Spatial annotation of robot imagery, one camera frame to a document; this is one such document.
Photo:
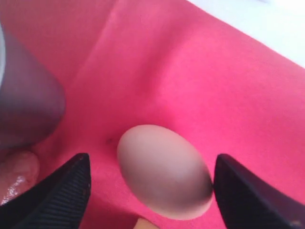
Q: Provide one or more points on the yellow cheese wedge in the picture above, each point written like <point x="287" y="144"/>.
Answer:
<point x="144" y="224"/>

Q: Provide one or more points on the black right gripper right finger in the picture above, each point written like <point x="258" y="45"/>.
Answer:
<point x="247" y="202"/>

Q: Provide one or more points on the stainless steel cup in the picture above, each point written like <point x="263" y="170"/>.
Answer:
<point x="32" y="101"/>

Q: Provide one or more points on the brown egg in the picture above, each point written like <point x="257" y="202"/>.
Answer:
<point x="165" y="172"/>

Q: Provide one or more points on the red table cloth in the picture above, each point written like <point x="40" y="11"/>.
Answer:
<point x="164" y="62"/>

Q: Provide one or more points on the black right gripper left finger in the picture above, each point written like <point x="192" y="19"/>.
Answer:
<point x="58" y="202"/>

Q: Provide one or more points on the red sausage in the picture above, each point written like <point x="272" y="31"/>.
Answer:
<point x="19" y="172"/>

